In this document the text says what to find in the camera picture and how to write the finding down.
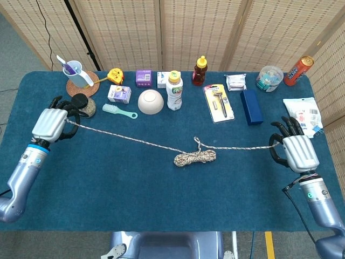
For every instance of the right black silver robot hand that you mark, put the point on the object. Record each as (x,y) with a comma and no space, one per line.
(300,151)

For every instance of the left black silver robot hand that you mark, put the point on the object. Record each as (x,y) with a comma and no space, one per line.
(49,124)

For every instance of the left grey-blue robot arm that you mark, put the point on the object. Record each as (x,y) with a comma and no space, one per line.
(24,178)

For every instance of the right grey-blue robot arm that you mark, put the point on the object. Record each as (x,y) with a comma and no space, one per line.
(320,205)

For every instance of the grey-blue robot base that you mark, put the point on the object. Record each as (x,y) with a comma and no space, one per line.
(167,245)

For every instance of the blue binder clip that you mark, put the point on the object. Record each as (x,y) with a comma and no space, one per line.
(316,130)

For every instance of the glass jar black lid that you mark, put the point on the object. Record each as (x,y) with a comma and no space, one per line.
(90,108)

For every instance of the white plastic bag pack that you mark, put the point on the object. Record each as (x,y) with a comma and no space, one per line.
(299,106)

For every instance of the round woven brown coaster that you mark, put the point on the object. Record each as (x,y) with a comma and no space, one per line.
(91,90)

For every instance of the light blue toothbrush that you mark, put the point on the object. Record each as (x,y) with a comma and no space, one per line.
(76,68)

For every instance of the green scrub brush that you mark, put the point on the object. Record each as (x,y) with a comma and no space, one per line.
(110,108)

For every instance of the dark blue long box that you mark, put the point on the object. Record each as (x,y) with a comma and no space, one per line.
(252,108)

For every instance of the white purple small carton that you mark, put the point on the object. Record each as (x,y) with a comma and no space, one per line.
(118,94)

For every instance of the orange drink can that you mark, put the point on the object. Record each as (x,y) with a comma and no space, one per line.
(296,73)

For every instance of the clear tub of clips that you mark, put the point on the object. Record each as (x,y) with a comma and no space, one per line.
(269,78)

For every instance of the black stand pole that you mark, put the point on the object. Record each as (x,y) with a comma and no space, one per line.
(91,54)

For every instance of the yellow tape measure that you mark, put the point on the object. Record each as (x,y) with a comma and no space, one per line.
(116,75)

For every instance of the white wrapped tissue pack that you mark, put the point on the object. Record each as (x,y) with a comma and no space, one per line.
(235,82)

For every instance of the razor blister pack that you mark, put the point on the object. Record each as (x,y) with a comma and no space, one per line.
(218,102)

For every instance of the beige upturned bowl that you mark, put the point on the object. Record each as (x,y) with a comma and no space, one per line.
(151,102)

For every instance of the purple cardboard box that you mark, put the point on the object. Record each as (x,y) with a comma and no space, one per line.
(144,78)

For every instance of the blue table cloth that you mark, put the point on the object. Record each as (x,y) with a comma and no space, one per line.
(134,194)

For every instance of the bamboo folding screen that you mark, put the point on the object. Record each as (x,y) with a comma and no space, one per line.
(121,32)

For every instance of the white blue small box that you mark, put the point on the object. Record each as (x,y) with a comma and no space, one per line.
(161,79)

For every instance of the honey bottle yellow cap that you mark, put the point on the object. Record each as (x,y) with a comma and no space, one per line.
(199,75)

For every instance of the white drink bottle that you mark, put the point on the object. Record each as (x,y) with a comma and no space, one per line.
(174,94)

